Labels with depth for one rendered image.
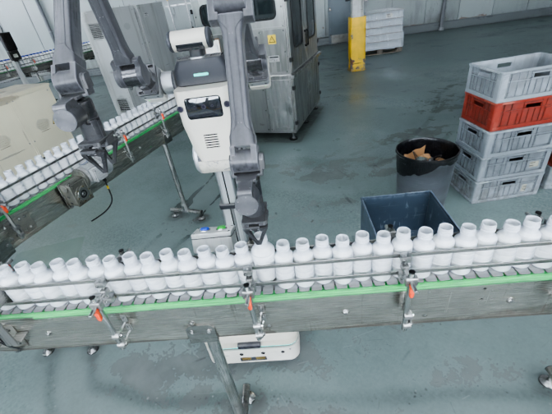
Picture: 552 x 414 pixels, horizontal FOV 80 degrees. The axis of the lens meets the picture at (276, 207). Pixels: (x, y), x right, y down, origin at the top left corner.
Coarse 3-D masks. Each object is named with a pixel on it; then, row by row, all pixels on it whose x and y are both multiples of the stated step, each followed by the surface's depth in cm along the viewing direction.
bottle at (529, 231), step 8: (528, 216) 93; (536, 216) 92; (528, 224) 91; (536, 224) 90; (520, 232) 93; (528, 232) 92; (536, 232) 91; (528, 240) 92; (536, 240) 92; (520, 248) 95; (528, 248) 93; (520, 256) 96; (528, 256) 95; (528, 264) 97
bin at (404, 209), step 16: (416, 192) 148; (432, 192) 146; (368, 208) 153; (384, 208) 152; (400, 208) 152; (416, 208) 152; (432, 208) 147; (368, 224) 140; (384, 224) 158; (400, 224) 158; (416, 224) 157; (432, 224) 148
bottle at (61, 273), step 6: (60, 258) 103; (54, 264) 100; (60, 264) 101; (54, 270) 101; (60, 270) 102; (66, 270) 103; (54, 276) 102; (60, 276) 102; (66, 276) 102; (60, 282) 103; (60, 288) 105; (66, 288) 104; (72, 288) 105; (66, 294) 106; (72, 294) 106; (78, 294) 107; (78, 300) 108
